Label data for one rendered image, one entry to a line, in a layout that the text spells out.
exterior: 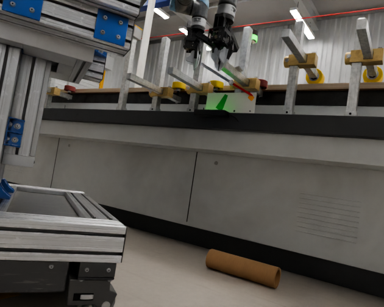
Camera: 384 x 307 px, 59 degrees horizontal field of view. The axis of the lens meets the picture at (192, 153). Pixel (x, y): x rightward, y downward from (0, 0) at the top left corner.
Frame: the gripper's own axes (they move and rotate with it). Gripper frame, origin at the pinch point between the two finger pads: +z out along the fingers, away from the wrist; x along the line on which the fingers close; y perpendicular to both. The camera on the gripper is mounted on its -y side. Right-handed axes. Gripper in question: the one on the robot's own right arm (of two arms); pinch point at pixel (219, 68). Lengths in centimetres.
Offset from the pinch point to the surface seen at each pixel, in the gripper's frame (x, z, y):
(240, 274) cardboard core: 15, 80, -16
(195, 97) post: -27.5, 3.7, -26.7
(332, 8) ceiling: -125, -432, -710
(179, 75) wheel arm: -23.5, 0.2, -5.4
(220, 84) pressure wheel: -21.5, -7.0, -39.7
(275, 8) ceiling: -258, -431, -671
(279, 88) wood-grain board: 9.2, -6.8, -45.5
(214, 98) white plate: -15.5, 4.8, -26.0
